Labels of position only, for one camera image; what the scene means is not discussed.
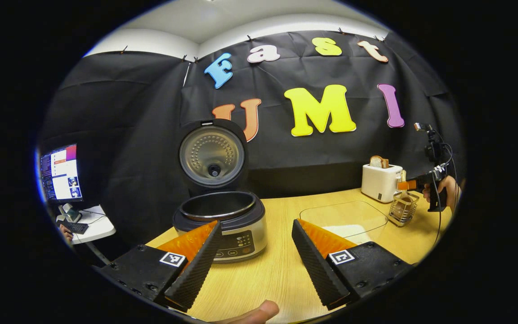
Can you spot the white toaster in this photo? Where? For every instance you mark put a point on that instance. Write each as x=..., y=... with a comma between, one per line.
x=378, y=182

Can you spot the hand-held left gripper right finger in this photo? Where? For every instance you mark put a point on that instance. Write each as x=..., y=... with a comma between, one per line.
x=313, y=270

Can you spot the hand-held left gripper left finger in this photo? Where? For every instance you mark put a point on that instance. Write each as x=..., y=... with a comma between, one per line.
x=196, y=270

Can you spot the computer monitor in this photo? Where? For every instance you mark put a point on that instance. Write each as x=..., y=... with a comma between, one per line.
x=61, y=173

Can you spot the black backdrop cloth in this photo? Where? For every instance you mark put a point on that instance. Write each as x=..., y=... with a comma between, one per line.
x=128, y=135

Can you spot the silver black rice cooker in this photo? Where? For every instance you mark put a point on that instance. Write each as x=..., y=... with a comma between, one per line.
x=245, y=225

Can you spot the clear glass dish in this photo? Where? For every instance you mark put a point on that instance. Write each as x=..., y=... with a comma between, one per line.
x=344, y=213

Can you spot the black keyboard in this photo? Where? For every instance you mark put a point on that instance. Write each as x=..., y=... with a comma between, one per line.
x=73, y=227

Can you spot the white side table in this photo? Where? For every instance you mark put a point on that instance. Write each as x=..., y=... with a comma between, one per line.
x=99, y=227

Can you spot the pale bread slice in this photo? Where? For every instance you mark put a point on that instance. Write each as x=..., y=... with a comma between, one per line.
x=375, y=162

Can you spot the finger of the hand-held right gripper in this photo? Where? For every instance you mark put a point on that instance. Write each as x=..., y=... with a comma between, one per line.
x=406, y=185

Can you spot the small white desk device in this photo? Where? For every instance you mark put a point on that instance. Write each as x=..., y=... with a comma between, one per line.
x=69, y=212

